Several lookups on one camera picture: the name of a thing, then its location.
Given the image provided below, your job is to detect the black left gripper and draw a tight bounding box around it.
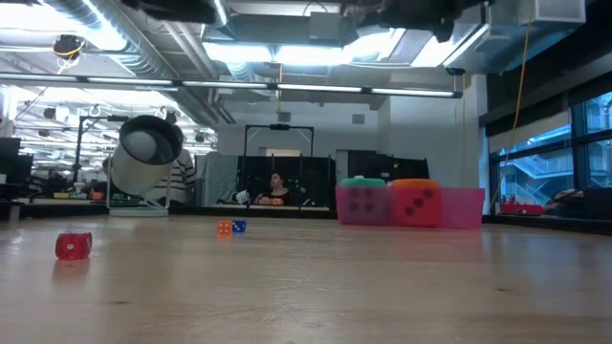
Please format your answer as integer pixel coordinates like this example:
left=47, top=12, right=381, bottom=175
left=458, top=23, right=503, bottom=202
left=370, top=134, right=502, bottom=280
left=121, top=0, right=217, bottom=25

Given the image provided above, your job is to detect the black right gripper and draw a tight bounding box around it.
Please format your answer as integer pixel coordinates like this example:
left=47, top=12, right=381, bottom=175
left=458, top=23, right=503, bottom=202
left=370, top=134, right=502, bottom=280
left=341, top=0, right=493, bottom=44

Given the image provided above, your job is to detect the large teal foam die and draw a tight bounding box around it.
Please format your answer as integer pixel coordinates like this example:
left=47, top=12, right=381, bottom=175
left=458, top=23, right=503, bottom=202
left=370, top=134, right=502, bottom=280
left=337, top=177, right=391, bottom=226

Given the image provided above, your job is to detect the large orange foam die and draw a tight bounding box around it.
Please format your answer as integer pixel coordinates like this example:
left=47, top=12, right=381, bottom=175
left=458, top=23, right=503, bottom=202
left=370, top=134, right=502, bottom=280
left=390, top=178, right=442, bottom=228

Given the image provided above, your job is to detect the pink translucent plastic bin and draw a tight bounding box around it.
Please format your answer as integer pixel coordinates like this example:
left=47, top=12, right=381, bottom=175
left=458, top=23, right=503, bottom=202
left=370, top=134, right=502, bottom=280
left=335, top=185, right=486, bottom=230

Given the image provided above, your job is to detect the long ceiling light fixture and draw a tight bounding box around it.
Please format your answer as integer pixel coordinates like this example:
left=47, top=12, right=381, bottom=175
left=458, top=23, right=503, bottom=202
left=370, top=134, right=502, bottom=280
left=0, top=71, right=464, bottom=99

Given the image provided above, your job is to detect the black cabinet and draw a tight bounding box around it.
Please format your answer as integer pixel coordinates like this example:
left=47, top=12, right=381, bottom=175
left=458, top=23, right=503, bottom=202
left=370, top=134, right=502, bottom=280
left=347, top=150, right=430, bottom=182

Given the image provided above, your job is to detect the white cylindrical cup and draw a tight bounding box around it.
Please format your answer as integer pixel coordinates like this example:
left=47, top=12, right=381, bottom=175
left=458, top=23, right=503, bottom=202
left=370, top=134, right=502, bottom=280
left=110, top=114, right=185, bottom=197

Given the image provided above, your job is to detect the person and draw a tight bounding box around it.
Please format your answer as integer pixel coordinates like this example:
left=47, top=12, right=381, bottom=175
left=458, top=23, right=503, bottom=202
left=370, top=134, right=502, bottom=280
left=255, top=171, right=293, bottom=206
left=142, top=147, right=198, bottom=206

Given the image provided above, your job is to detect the black room partition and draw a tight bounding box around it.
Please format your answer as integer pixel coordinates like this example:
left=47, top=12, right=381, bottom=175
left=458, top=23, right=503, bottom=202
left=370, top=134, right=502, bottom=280
left=236, top=155, right=337, bottom=207

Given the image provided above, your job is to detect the black computer monitor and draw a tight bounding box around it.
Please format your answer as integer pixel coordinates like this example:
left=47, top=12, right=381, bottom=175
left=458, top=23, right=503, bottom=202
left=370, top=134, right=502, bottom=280
left=0, top=137, right=23, bottom=185

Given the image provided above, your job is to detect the red low object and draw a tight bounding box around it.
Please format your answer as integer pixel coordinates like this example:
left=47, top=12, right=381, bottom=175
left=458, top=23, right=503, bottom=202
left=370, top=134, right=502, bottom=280
left=499, top=203, right=546, bottom=216

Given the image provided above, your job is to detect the small red die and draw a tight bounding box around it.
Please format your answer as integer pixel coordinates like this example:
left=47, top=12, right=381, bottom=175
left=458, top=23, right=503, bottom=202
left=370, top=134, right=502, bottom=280
left=55, top=231, right=94, bottom=262

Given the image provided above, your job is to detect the yellow black cable reel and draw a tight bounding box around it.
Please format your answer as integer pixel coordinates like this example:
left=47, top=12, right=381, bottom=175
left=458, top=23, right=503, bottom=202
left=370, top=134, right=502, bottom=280
left=51, top=33, right=87, bottom=62

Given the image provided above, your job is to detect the black distant gantry frame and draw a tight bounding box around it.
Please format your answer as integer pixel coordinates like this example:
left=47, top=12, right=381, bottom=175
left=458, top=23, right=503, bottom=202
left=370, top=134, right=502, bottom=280
left=243, top=123, right=316, bottom=159

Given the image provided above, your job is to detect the black aluminium table frame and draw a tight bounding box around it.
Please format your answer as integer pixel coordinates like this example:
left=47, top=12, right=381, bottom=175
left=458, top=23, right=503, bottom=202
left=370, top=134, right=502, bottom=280
left=0, top=200, right=612, bottom=236

